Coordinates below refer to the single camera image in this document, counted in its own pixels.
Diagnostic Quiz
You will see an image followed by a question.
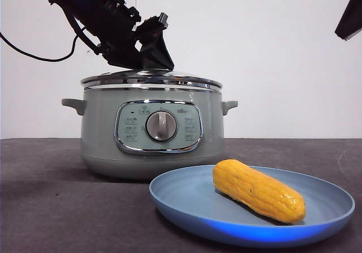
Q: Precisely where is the glass lid with green knob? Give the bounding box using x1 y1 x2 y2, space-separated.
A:
80 68 223 92

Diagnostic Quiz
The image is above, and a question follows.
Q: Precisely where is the yellow corn cob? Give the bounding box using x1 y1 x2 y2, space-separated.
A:
212 158 307 225

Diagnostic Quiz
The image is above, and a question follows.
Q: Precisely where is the pale green electric steamer pot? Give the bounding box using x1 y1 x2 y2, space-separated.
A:
61 86 239 181

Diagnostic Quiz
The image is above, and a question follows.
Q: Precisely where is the blue round plate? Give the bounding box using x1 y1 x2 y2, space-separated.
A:
148 164 356 249

